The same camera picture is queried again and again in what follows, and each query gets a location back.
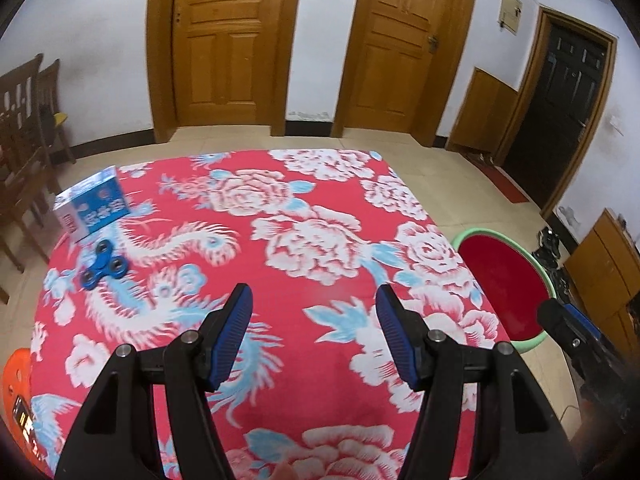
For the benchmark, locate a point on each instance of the red basin with green rim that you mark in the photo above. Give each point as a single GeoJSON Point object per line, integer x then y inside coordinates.
{"type": "Point", "coordinates": [500, 280]}

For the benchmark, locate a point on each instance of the blue fidget spinner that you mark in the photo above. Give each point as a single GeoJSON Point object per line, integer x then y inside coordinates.
{"type": "Point", "coordinates": [104, 264]}

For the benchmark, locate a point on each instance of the beige wall electrical panel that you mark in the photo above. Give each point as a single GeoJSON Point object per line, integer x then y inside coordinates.
{"type": "Point", "coordinates": [510, 10]}

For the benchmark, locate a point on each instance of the red floral blanket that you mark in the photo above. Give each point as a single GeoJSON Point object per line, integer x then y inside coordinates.
{"type": "Point", "coordinates": [310, 240]}

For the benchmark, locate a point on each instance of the arched panel wooden door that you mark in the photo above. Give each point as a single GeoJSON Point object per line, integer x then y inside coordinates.
{"type": "Point", "coordinates": [225, 45]}

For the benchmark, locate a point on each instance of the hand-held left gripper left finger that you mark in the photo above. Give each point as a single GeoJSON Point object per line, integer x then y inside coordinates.
{"type": "Point", "coordinates": [232, 340]}

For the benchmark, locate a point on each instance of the dark wooden chair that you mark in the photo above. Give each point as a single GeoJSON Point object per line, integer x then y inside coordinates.
{"type": "Point", "coordinates": [20, 160]}

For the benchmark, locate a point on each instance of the orange plastic stool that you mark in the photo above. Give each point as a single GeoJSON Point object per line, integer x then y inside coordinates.
{"type": "Point", "coordinates": [15, 375]}

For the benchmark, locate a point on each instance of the red doormat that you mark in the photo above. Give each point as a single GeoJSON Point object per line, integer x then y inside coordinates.
{"type": "Point", "coordinates": [507, 182]}

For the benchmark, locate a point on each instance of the wooden wall panel cabinet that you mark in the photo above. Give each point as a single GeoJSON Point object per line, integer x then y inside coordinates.
{"type": "Point", "coordinates": [482, 115]}

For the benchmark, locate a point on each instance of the black sneaker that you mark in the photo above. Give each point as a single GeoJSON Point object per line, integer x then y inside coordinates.
{"type": "Point", "coordinates": [549, 252]}
{"type": "Point", "coordinates": [549, 236]}
{"type": "Point", "coordinates": [564, 285]}

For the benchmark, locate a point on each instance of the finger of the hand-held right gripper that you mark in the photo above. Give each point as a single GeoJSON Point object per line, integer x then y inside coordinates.
{"type": "Point", "coordinates": [585, 322]}
{"type": "Point", "coordinates": [557, 322]}

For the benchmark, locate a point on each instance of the blue and white carton box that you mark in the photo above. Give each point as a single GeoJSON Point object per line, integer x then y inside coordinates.
{"type": "Point", "coordinates": [95, 205]}

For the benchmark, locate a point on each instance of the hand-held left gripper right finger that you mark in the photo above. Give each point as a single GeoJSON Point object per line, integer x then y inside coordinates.
{"type": "Point", "coordinates": [400, 340]}

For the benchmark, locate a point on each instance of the black entrance door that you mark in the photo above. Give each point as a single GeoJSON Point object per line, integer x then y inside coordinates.
{"type": "Point", "coordinates": [565, 110]}

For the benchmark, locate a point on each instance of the wooden sideboard cabinet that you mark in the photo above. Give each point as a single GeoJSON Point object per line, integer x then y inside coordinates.
{"type": "Point", "coordinates": [605, 265]}

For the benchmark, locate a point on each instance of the white wall switch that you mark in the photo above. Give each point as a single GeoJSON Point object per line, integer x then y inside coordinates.
{"type": "Point", "coordinates": [617, 126]}

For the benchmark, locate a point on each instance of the yellow seat cushion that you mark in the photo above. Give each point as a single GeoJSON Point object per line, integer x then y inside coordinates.
{"type": "Point", "coordinates": [60, 118]}

